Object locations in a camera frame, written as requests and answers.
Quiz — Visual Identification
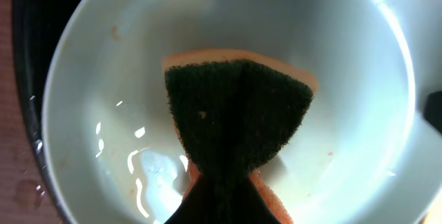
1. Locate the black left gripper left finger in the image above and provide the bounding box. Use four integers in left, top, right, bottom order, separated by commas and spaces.
165, 177, 218, 224

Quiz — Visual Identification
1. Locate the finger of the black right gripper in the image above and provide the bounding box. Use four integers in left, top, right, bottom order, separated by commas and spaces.
423, 91, 442, 133

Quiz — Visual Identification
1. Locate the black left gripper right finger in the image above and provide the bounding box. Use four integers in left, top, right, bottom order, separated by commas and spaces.
220, 178, 280, 224

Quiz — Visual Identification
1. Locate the mint plate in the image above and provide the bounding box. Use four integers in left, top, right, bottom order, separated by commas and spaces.
39, 0, 441, 223

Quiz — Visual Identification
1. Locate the orange green scrub sponge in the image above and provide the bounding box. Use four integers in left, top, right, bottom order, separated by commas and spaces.
162, 49, 318, 223

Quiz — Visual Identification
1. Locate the black round tray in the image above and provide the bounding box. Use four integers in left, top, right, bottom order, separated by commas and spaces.
12, 0, 81, 223

